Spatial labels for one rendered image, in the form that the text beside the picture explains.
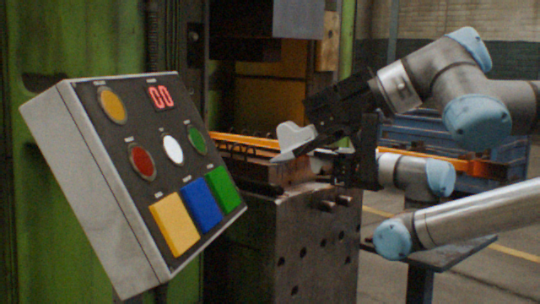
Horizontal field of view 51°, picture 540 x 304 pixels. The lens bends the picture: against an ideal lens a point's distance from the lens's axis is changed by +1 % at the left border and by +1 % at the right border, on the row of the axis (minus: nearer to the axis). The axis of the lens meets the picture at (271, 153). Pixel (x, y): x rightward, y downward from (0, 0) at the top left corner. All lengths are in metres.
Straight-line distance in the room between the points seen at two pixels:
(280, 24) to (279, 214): 0.42
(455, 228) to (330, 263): 0.51
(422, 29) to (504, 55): 1.53
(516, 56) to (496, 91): 8.59
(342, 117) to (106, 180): 0.36
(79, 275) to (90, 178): 0.77
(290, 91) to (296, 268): 0.56
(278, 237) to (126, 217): 0.61
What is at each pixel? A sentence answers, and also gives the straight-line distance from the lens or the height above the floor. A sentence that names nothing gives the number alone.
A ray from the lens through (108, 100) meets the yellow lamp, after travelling 0.78.
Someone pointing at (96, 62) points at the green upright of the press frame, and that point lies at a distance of 1.21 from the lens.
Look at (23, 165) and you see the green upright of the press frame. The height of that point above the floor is 0.94.
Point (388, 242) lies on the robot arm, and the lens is 1.10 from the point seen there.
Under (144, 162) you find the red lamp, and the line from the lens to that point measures 0.78.
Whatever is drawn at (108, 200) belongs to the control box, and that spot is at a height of 1.05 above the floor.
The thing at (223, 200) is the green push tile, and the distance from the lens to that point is 0.93.
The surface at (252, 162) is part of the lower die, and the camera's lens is 1.33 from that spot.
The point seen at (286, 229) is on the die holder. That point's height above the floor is 0.84.
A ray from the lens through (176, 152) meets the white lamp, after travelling 0.87.
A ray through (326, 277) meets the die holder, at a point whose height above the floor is 0.67.
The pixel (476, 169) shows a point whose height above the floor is 0.96.
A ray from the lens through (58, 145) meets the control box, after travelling 0.76.
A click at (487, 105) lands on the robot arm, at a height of 1.18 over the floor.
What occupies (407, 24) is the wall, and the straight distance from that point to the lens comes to 10.42.
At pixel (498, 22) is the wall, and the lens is 9.57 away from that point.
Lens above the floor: 1.25
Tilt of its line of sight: 11 degrees down
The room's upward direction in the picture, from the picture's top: 2 degrees clockwise
